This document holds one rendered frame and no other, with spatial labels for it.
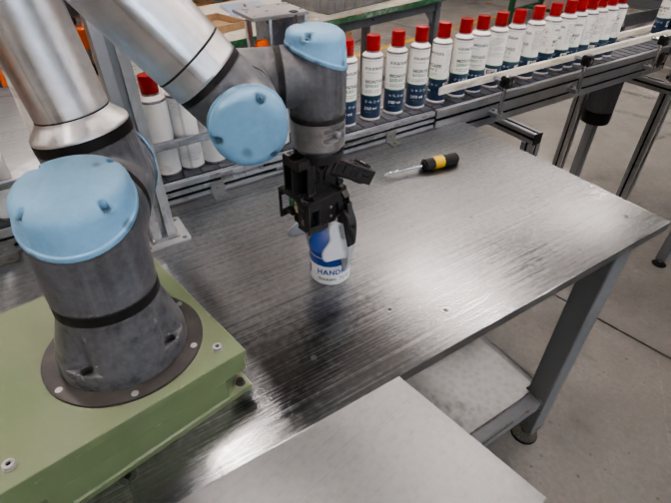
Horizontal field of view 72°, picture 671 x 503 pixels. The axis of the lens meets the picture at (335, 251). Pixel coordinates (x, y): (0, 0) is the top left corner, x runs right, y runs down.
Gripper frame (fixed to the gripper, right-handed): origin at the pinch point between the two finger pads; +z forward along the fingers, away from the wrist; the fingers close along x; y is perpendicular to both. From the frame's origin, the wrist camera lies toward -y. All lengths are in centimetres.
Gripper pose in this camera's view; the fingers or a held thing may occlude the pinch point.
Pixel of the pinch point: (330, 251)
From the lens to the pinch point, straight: 78.8
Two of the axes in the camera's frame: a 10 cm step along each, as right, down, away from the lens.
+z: 0.0, 7.8, 6.3
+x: 6.7, 4.6, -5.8
